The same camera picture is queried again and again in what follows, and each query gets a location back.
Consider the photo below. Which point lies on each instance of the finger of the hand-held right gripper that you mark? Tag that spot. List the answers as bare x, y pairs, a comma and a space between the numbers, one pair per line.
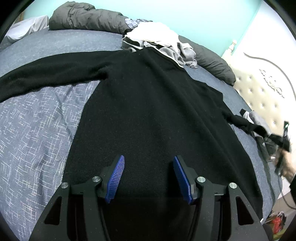
275, 140

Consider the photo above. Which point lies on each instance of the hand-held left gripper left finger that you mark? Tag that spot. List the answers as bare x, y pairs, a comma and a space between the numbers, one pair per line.
115, 178

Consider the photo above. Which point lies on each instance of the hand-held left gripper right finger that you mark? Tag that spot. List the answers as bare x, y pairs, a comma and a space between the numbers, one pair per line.
182, 178

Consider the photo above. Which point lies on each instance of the black sweater with white trim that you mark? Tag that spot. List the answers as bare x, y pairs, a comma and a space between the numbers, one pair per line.
150, 104

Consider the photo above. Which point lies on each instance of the person's right forearm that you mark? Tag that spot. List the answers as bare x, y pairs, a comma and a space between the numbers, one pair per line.
293, 185

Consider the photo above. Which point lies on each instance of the person's right hand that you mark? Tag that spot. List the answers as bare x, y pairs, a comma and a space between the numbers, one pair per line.
289, 165

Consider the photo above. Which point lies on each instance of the folded light grey garment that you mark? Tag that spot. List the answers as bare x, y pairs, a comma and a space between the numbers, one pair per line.
260, 120

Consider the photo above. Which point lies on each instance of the cream tufted headboard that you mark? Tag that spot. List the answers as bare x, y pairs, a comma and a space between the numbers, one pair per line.
261, 92

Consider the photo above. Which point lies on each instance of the pile of floor clutter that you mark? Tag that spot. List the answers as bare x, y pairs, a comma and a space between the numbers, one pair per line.
278, 222

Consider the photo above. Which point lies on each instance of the grey hoodie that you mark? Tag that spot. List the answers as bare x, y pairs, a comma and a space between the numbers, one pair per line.
185, 55

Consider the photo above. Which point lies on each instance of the white t-shirt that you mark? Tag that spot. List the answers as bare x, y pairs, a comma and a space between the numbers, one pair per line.
152, 34

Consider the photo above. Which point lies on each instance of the blue-grey garment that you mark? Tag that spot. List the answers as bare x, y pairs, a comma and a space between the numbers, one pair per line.
136, 22

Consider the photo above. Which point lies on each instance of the dark grey rolled duvet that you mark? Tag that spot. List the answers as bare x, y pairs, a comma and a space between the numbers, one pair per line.
87, 18

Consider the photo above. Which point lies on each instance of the light grey pillow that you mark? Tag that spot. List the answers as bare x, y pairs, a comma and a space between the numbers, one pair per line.
25, 30

